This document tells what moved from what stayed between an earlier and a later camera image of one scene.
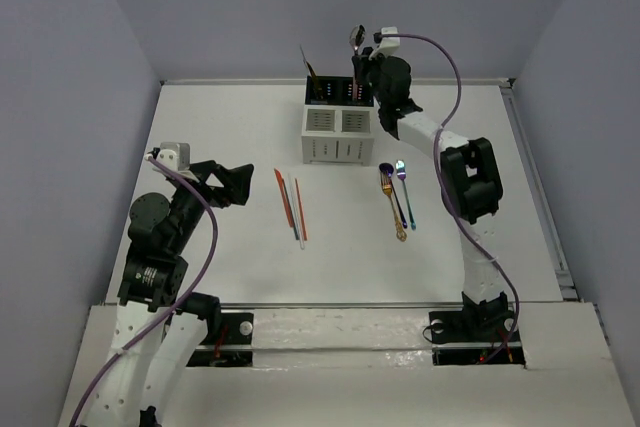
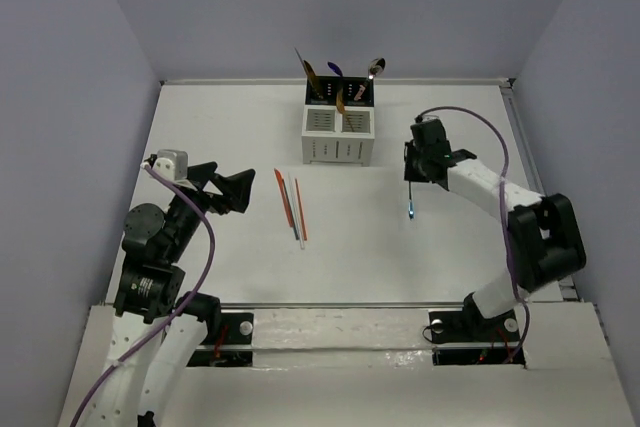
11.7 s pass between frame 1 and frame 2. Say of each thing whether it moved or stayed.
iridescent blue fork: moved
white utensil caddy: stayed
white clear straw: stayed
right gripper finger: moved
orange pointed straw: stayed
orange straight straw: stayed
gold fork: moved
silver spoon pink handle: moved
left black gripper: stayed
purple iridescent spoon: moved
